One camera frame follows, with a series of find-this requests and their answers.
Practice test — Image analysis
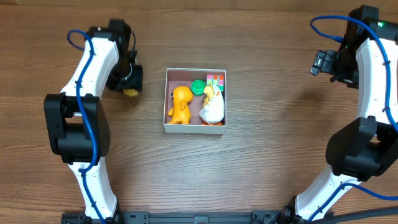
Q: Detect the yellow round cap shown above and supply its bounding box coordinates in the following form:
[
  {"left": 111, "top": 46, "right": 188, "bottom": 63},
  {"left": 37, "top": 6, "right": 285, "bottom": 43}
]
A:
[{"left": 123, "top": 89, "right": 139, "bottom": 97}]

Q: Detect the orange dinosaur toy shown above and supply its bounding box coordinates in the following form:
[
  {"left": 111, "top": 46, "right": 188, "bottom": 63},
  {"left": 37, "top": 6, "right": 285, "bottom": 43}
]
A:
[{"left": 167, "top": 86, "right": 193, "bottom": 124}]

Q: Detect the green round cap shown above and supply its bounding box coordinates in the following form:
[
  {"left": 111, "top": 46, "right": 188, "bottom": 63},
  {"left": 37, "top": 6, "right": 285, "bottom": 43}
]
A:
[{"left": 191, "top": 79, "right": 206, "bottom": 96}]

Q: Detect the colourful puzzle cube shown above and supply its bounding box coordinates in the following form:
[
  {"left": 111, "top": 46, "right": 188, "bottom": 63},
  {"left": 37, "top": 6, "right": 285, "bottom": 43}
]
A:
[{"left": 206, "top": 75, "right": 224, "bottom": 91}]

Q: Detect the white and yellow duck toy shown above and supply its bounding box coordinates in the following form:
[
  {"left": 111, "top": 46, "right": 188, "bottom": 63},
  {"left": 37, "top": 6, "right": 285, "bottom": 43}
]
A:
[{"left": 199, "top": 84, "right": 225, "bottom": 126}]

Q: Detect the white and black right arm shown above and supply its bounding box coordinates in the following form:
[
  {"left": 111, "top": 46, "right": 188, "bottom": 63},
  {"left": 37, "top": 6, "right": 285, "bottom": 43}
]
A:
[{"left": 277, "top": 5, "right": 397, "bottom": 223}]

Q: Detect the thick black cable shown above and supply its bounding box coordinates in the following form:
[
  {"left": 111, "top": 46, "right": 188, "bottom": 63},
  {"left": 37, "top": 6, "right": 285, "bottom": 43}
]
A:
[{"left": 317, "top": 206, "right": 398, "bottom": 224}]

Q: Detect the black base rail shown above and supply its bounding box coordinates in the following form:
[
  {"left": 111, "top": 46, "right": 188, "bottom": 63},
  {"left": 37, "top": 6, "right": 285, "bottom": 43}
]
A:
[{"left": 60, "top": 205, "right": 335, "bottom": 224}]

